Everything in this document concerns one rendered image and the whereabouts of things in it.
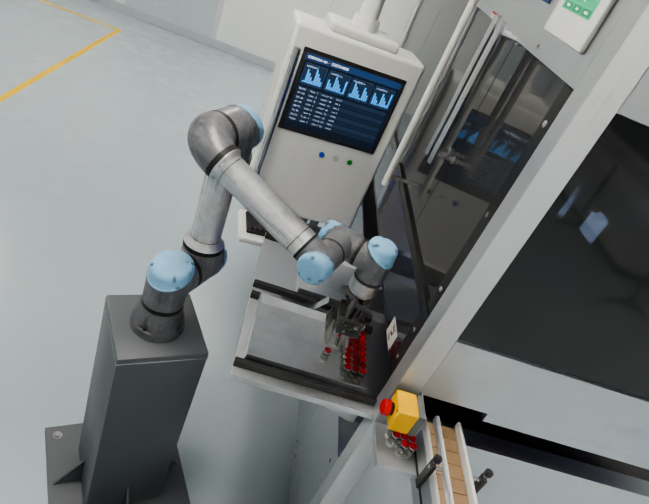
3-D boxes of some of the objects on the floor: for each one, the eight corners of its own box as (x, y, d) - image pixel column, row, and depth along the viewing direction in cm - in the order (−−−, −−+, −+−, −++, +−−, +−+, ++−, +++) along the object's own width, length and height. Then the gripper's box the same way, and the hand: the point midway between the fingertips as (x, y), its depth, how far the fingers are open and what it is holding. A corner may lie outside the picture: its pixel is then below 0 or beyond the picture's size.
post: (294, 557, 195) (723, -75, 83) (292, 574, 190) (747, -73, 78) (277, 553, 194) (689, -92, 82) (275, 570, 189) (711, -92, 77)
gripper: (341, 297, 131) (312, 355, 142) (381, 310, 133) (349, 367, 144) (342, 276, 138) (314, 333, 149) (380, 289, 140) (349, 344, 151)
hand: (333, 339), depth 148 cm, fingers closed
